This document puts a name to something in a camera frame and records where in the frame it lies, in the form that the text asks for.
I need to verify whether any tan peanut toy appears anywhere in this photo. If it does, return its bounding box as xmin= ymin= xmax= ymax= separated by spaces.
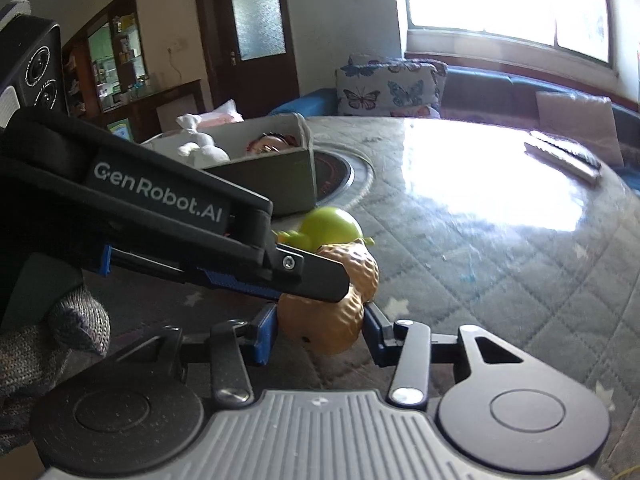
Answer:
xmin=275 ymin=238 xmax=381 ymax=356

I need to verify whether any green round toy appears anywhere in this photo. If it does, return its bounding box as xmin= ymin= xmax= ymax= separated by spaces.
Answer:
xmin=276 ymin=206 xmax=374 ymax=252

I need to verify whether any white plush toy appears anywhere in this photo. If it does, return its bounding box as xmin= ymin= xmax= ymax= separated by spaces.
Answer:
xmin=177 ymin=114 xmax=230 ymax=169

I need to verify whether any grey gloved left hand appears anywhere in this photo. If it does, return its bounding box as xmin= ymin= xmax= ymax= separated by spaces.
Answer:
xmin=1 ymin=285 xmax=111 ymax=455

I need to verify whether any dark wooden cabinet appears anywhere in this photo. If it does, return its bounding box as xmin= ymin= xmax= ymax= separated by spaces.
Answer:
xmin=62 ymin=0 xmax=205 ymax=142

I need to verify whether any quilted grey table cover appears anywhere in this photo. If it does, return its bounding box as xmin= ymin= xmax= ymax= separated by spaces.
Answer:
xmin=98 ymin=114 xmax=640 ymax=476

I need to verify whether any grey cardboard box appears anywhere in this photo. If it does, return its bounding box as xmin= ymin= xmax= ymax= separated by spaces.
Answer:
xmin=142 ymin=112 xmax=319 ymax=219

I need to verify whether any round induction cooker plate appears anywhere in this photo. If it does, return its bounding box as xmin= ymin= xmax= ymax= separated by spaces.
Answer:
xmin=314 ymin=145 xmax=375 ymax=210

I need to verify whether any pink tissue pack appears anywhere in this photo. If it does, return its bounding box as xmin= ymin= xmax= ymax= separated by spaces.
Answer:
xmin=176 ymin=100 xmax=243 ymax=130

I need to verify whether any red-haired doll toy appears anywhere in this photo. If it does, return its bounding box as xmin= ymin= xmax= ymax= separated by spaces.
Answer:
xmin=246 ymin=132 xmax=298 ymax=155

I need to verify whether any dark wooden door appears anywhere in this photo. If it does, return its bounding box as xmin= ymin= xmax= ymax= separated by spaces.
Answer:
xmin=195 ymin=0 xmax=299 ymax=118

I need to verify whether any butterfly pattern pillow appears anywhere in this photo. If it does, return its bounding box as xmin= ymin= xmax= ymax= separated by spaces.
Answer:
xmin=335 ymin=56 xmax=448 ymax=118

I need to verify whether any grey remote control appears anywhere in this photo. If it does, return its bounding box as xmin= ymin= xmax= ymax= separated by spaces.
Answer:
xmin=524 ymin=139 xmax=600 ymax=185

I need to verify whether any blue sofa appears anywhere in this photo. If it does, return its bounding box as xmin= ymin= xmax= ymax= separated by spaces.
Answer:
xmin=269 ymin=65 xmax=639 ymax=171

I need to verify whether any black remote control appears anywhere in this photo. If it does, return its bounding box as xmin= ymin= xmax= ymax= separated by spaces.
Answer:
xmin=529 ymin=130 xmax=602 ymax=170

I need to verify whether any grey cushion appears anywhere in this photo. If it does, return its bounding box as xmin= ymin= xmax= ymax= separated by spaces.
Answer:
xmin=536 ymin=91 xmax=624 ymax=167

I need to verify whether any window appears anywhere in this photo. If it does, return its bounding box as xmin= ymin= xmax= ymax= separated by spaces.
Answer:
xmin=408 ymin=0 xmax=612 ymax=65

